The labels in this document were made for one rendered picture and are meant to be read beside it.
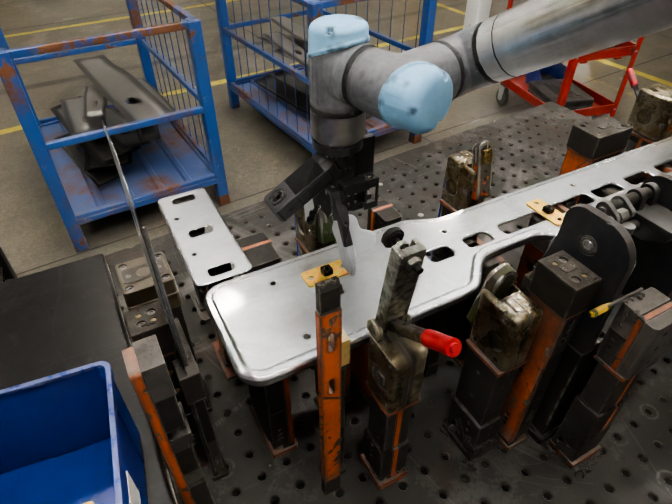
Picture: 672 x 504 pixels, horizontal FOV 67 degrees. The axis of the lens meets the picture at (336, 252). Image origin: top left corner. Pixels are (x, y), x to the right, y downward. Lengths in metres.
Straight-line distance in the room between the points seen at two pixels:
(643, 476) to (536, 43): 0.79
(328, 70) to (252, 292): 0.38
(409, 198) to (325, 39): 1.00
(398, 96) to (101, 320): 0.53
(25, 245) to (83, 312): 2.08
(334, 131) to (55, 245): 2.29
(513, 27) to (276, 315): 0.51
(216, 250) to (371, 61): 0.47
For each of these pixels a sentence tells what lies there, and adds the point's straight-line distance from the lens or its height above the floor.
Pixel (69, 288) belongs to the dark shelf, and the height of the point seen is 1.03.
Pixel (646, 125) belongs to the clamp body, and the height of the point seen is 0.98.
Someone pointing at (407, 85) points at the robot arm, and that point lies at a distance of 0.57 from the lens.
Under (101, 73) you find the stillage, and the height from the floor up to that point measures 0.52.
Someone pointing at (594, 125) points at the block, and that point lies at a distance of 1.40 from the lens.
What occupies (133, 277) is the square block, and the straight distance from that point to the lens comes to 0.83.
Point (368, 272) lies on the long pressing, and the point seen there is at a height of 1.00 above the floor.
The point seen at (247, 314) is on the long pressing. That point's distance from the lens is 0.81.
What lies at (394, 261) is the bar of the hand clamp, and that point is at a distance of 0.59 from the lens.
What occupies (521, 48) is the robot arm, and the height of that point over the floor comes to 1.40.
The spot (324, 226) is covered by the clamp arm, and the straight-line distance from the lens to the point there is 0.93.
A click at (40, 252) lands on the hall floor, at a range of 2.83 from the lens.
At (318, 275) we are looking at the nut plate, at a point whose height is 1.00.
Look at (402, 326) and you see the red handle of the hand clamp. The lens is 0.66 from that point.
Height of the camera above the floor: 1.59
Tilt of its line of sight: 40 degrees down
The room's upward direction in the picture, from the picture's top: straight up
